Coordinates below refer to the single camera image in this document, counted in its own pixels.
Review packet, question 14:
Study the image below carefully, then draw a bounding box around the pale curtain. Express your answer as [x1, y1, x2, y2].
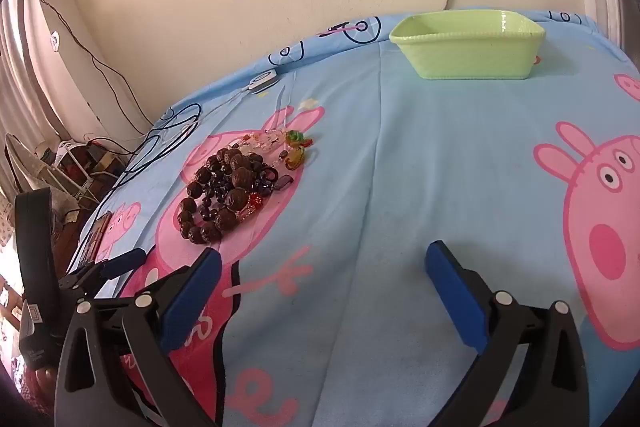
[0, 0, 68, 208]

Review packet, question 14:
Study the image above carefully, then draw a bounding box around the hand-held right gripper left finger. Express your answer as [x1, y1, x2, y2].
[54, 248, 224, 427]

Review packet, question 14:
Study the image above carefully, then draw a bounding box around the black cable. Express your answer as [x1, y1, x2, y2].
[75, 103, 202, 258]

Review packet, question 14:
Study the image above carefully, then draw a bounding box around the white cable with connector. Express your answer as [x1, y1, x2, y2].
[165, 87, 253, 132]

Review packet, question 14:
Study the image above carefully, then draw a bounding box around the blue cartoon pig blanket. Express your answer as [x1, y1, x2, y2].
[65, 9, 640, 427]

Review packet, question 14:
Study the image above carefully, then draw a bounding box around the small white charger box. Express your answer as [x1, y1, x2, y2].
[247, 71, 279, 94]

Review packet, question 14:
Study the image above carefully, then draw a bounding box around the cluttered white wire rack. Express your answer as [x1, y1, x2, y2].
[52, 138, 128, 210]

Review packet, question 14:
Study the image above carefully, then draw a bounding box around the light green plastic tray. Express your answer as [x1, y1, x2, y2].
[389, 10, 547, 81]

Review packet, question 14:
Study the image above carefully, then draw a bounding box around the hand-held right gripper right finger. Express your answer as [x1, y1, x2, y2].
[424, 240, 592, 427]

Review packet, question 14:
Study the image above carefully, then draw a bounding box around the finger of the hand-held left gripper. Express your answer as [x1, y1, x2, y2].
[96, 248, 147, 278]
[59, 262, 109, 294]

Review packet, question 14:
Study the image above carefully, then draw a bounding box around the amber glass charm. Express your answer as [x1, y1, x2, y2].
[280, 146, 317, 172]

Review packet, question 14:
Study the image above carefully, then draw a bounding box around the thin wall wire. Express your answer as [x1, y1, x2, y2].
[36, 0, 155, 128]

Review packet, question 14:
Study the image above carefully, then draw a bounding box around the smartphone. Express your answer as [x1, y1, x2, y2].
[80, 213, 114, 259]

